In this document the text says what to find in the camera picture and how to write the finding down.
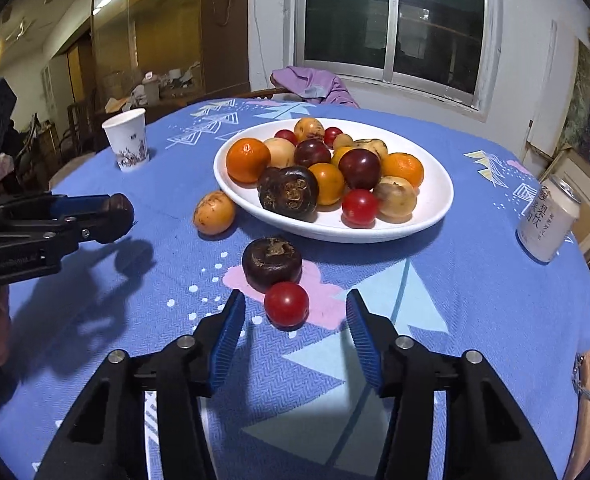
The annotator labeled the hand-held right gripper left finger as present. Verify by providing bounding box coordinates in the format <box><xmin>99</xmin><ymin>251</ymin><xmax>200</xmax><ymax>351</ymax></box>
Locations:
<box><xmin>34</xmin><ymin>290</ymin><xmax>247</xmax><ymax>480</ymax></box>

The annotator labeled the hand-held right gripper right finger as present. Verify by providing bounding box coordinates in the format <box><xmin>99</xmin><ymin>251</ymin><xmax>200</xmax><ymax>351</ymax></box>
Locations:
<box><xmin>346</xmin><ymin>289</ymin><xmax>558</xmax><ymax>480</ymax></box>

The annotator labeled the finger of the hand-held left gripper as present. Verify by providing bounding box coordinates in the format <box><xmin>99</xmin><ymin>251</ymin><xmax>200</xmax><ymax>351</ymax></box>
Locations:
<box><xmin>0</xmin><ymin>212</ymin><xmax>112</xmax><ymax>286</ymax></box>
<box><xmin>0</xmin><ymin>192</ymin><xmax>113</xmax><ymax>228</ymax></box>

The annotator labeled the dark brown mangosteen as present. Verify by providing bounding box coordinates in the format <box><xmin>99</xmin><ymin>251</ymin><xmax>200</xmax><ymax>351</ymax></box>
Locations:
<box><xmin>256</xmin><ymin>165</ymin><xmax>321</xmax><ymax>222</ymax></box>
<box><xmin>241</xmin><ymin>236</ymin><xmax>304</xmax><ymax>293</ymax></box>
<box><xmin>97</xmin><ymin>194</ymin><xmax>136</xmax><ymax>245</ymax></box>

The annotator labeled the white plate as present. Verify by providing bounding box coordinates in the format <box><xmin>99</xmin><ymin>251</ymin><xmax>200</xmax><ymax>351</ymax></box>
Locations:
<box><xmin>213</xmin><ymin>118</ymin><xmax>455</xmax><ymax>244</ymax></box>

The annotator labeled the orange-tan passion fruit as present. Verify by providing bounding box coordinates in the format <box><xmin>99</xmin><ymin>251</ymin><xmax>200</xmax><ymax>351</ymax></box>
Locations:
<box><xmin>192</xmin><ymin>190</ymin><xmax>237</xmax><ymax>236</ymax></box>

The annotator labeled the tan spotted passion fruit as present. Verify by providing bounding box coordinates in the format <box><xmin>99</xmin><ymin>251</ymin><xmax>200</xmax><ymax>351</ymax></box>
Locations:
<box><xmin>351</xmin><ymin>138</ymin><xmax>389</xmax><ymax>160</ymax></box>
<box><xmin>293</xmin><ymin>117</ymin><xmax>326</xmax><ymax>143</ymax></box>
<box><xmin>372</xmin><ymin>176</ymin><xmax>418</xmax><ymax>220</ymax></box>

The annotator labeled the yellow-orange mandarin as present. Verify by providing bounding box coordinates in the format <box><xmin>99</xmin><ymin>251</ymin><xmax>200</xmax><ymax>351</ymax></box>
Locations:
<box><xmin>330</xmin><ymin>146</ymin><xmax>356</xmax><ymax>168</ymax></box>
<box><xmin>307</xmin><ymin>162</ymin><xmax>346</xmax><ymax>206</ymax></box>

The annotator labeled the orange mandarin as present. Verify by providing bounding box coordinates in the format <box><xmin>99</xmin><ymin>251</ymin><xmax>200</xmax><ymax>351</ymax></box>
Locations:
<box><xmin>380</xmin><ymin>152</ymin><xmax>425</xmax><ymax>188</ymax></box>

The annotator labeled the large orange tomato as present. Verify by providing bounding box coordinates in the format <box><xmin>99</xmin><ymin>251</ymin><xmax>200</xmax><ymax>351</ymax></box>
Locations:
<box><xmin>225</xmin><ymin>137</ymin><xmax>272</xmax><ymax>184</ymax></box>

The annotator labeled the dark wooden chair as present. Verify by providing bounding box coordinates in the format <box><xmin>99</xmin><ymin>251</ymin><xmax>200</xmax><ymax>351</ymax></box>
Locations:
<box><xmin>20</xmin><ymin>102</ymin><xmax>98</xmax><ymax>196</ymax></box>

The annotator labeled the white floral paper cup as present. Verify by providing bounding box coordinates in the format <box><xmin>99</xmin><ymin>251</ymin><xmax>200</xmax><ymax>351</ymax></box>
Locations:
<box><xmin>101</xmin><ymin>108</ymin><xmax>149</xmax><ymax>173</ymax></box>

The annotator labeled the crumpled pale cloth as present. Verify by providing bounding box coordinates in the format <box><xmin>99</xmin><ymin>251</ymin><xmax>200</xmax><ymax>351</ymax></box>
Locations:
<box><xmin>106</xmin><ymin>85</ymin><xmax>143</xmax><ymax>113</ymax></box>

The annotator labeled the blue printed tablecloth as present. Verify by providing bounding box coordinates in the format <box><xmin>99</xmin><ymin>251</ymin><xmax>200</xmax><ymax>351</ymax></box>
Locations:
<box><xmin>0</xmin><ymin>97</ymin><xmax>590</xmax><ymax>480</ymax></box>

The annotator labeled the dark wooden sideboard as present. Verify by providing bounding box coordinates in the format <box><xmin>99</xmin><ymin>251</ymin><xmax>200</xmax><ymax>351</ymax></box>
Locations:
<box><xmin>92</xmin><ymin>95</ymin><xmax>186</xmax><ymax>151</ymax></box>

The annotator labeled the wooden glass-door cabinet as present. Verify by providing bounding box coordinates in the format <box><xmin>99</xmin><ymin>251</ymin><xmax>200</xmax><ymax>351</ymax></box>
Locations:
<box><xmin>91</xmin><ymin>0</ymin><xmax>251</xmax><ymax>111</ymax></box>

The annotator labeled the curved wooden chair back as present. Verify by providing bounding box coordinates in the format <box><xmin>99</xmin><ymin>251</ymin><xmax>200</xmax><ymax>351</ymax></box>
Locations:
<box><xmin>235</xmin><ymin>87</ymin><xmax>296</xmax><ymax>103</ymax></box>

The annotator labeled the white beverage can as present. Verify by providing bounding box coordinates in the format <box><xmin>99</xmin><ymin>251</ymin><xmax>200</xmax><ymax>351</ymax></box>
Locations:
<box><xmin>516</xmin><ymin>175</ymin><xmax>581</xmax><ymax>264</ymax></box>

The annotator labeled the purple cloth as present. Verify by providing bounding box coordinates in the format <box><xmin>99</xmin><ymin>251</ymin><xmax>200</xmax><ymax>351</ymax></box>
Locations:
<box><xmin>270</xmin><ymin>66</ymin><xmax>360</xmax><ymax>109</ymax></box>

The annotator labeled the white board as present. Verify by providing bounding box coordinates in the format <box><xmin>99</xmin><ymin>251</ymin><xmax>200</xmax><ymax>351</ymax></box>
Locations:
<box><xmin>525</xmin><ymin>20</ymin><xmax>558</xmax><ymax>146</ymax></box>

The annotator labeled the floral painted panel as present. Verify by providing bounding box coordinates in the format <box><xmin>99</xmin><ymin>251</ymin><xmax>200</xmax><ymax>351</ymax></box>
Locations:
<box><xmin>562</xmin><ymin>37</ymin><xmax>590</xmax><ymax>151</ymax></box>

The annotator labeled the sliding glass window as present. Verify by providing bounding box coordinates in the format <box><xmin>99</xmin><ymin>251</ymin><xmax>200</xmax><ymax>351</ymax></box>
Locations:
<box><xmin>295</xmin><ymin>0</ymin><xmax>503</xmax><ymax>123</ymax></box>

